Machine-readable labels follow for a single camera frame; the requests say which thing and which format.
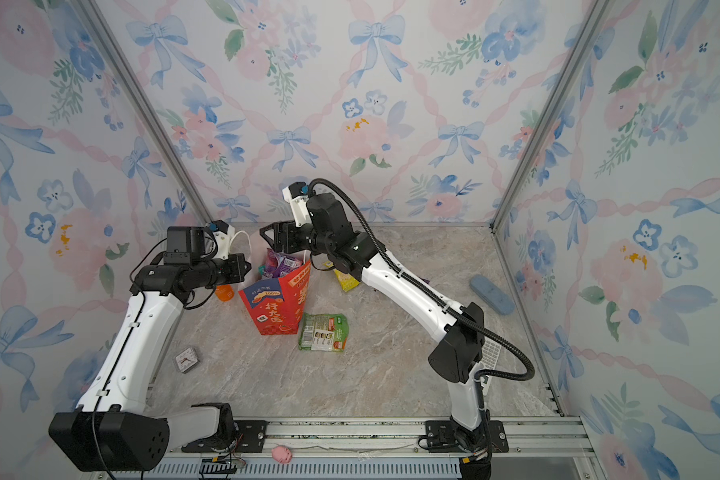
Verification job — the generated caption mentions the aluminium front rail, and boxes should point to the aluminium front rail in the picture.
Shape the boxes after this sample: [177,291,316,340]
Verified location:
[113,417,606,479]

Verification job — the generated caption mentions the yellow snack packet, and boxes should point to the yellow snack packet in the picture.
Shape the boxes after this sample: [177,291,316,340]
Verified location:
[333,270,360,293]

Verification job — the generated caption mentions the small square clock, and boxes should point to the small square clock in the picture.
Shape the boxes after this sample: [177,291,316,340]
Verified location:
[175,347,200,374]

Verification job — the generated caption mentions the orange plastic bottle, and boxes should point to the orange plastic bottle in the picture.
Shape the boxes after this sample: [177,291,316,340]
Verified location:
[215,285,235,302]

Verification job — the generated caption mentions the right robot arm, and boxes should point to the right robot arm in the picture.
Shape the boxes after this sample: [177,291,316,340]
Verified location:
[260,182,489,454]

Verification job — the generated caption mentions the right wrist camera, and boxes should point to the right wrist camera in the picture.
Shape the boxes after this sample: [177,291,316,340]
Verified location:
[282,181,311,227]

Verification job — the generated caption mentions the pink small toy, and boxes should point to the pink small toy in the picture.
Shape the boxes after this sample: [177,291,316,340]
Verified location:
[271,445,293,465]

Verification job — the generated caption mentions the red paper gift bag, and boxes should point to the red paper gift bag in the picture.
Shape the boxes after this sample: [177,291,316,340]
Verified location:
[230,230,311,336]

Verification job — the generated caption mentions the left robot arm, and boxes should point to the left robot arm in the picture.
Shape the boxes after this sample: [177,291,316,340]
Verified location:
[48,253,251,474]

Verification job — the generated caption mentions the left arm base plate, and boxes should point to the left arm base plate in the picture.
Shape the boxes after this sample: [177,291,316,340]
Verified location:
[181,420,269,454]

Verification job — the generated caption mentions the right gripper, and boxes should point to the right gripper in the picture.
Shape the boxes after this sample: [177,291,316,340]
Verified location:
[261,222,338,262]

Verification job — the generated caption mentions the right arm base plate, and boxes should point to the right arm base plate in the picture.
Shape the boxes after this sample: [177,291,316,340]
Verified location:
[418,419,509,455]

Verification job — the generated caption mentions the blue glasses case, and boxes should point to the blue glasses case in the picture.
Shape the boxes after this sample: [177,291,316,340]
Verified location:
[469,275,515,316]

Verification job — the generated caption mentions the black corrugated cable hose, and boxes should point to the black corrugated cable hose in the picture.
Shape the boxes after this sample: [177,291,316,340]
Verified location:
[307,178,536,383]

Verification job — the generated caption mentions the purple snack packet back side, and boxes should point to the purple snack packet back side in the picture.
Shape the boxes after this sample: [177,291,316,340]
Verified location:
[260,249,304,279]

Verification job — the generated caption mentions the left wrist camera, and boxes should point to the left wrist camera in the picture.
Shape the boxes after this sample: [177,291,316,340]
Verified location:
[163,220,232,266]

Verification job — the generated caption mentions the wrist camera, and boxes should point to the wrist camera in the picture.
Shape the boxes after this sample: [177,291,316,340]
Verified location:
[163,220,232,266]
[282,181,311,227]

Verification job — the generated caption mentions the small green snack packet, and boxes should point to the small green snack packet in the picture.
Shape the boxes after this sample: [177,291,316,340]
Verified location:
[298,314,349,353]

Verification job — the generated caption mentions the white calculator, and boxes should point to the white calculator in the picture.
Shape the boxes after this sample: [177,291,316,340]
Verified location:
[481,339,502,370]

